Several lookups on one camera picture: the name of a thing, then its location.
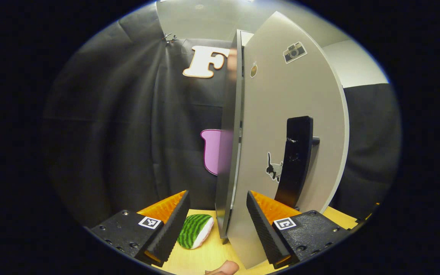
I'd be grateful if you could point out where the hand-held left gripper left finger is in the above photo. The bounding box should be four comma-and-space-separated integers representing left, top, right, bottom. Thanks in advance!
89, 190, 191, 267

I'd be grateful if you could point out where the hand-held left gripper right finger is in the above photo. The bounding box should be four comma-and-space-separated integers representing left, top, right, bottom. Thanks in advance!
246, 190, 352, 269

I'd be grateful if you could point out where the white shoe cabinet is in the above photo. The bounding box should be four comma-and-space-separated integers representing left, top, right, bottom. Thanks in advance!
215, 29, 255, 245

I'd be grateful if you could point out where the white shoe cabinet door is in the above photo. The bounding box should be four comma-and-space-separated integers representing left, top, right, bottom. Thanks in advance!
226, 11, 349, 270

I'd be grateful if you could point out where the green striped watermelon toy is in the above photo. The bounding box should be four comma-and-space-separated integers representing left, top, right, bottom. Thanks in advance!
177, 214, 215, 250

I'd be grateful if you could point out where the black door handle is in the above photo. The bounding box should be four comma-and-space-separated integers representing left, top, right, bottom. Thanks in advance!
274, 116, 320, 209

